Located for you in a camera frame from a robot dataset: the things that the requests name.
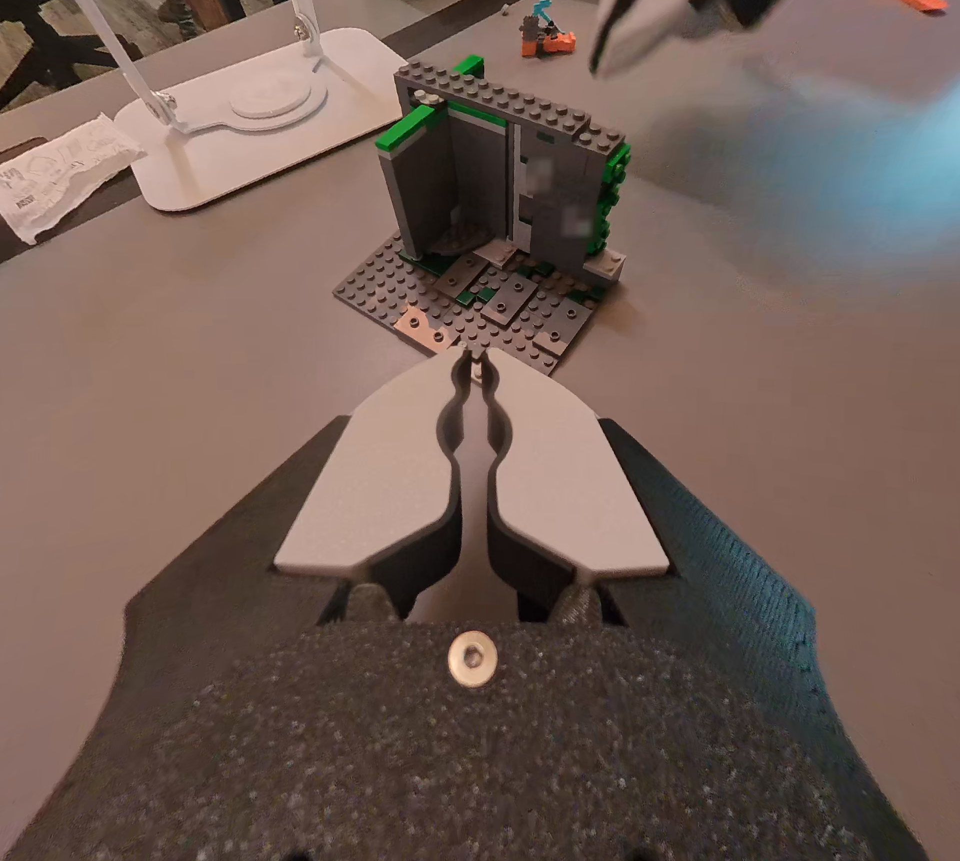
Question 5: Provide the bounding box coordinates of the grey brick build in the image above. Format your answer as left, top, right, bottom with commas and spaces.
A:
333, 54, 633, 379

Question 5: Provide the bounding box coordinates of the flat white paper bag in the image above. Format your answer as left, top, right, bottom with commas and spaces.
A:
0, 113, 148, 246

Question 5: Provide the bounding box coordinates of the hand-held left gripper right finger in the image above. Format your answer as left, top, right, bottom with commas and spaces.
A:
482, 348, 671, 622

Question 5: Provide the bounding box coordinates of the white and wooden book stand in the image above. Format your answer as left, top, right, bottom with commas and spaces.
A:
11, 0, 411, 214

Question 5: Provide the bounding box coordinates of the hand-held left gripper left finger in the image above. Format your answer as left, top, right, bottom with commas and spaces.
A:
273, 347, 478, 621

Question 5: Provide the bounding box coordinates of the small orange brick figure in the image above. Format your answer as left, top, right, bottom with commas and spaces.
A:
519, 0, 579, 59

